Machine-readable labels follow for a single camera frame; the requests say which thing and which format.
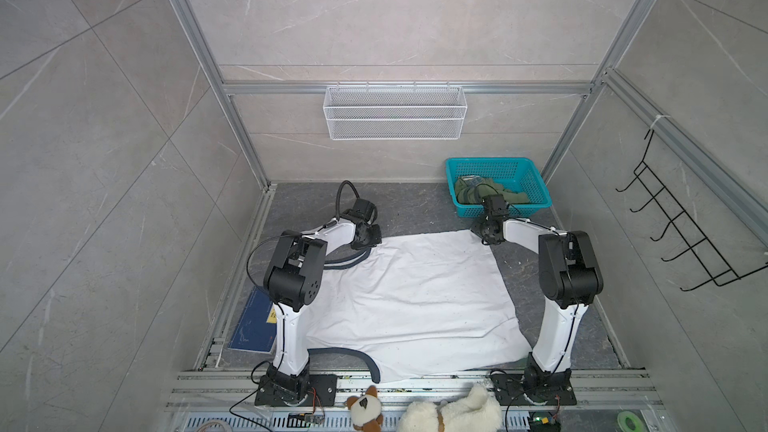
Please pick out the blue book yellow label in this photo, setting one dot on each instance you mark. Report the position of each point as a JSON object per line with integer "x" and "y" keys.
{"x": 257, "y": 326}

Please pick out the small green black device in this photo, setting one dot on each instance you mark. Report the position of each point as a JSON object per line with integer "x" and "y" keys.
{"x": 543, "y": 422}

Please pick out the teal plastic basket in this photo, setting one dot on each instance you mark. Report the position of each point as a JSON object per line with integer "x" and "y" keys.
{"x": 514, "y": 173}

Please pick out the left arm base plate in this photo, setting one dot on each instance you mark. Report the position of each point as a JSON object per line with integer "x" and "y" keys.
{"x": 321, "y": 391}

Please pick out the white fluffy plush toy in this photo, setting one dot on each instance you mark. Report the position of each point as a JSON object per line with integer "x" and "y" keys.
{"x": 479, "y": 411}

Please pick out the green tape roll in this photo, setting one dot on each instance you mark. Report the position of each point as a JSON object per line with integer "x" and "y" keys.
{"x": 628, "y": 421}

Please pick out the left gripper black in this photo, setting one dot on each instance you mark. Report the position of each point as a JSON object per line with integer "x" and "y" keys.
{"x": 378, "y": 238}

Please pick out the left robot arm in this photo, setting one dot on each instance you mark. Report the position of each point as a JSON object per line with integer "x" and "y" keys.
{"x": 293, "y": 280}

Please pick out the white slotted cable duct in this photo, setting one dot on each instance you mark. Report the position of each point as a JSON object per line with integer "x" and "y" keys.
{"x": 333, "y": 421}

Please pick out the green tank top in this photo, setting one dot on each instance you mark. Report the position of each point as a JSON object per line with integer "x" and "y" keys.
{"x": 472, "y": 189}

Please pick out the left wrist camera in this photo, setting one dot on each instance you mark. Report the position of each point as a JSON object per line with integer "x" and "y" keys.
{"x": 362, "y": 211}

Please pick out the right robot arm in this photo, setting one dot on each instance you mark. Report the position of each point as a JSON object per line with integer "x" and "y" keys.
{"x": 569, "y": 278}

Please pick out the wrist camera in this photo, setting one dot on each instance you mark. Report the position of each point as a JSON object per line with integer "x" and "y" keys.
{"x": 362, "y": 211}
{"x": 496, "y": 208}

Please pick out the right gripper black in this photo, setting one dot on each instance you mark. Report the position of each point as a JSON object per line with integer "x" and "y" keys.
{"x": 489, "y": 240}

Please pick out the white wire mesh shelf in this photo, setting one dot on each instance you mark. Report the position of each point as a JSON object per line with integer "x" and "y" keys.
{"x": 394, "y": 112}

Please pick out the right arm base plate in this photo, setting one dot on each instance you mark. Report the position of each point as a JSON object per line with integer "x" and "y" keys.
{"x": 510, "y": 390}

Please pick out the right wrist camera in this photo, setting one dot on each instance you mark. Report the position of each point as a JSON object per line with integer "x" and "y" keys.
{"x": 496, "y": 208}

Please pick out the brown white plush toy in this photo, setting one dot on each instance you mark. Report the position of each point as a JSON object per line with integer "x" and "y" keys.
{"x": 366, "y": 411}

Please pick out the white navy-trimmed tank top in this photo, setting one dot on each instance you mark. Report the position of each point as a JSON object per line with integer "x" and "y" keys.
{"x": 420, "y": 305}

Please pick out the black wire hook rack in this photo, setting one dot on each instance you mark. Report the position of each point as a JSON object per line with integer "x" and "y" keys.
{"x": 696, "y": 243}

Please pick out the aluminium frame rail front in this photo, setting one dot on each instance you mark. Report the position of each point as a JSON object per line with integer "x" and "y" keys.
{"x": 594, "y": 390}

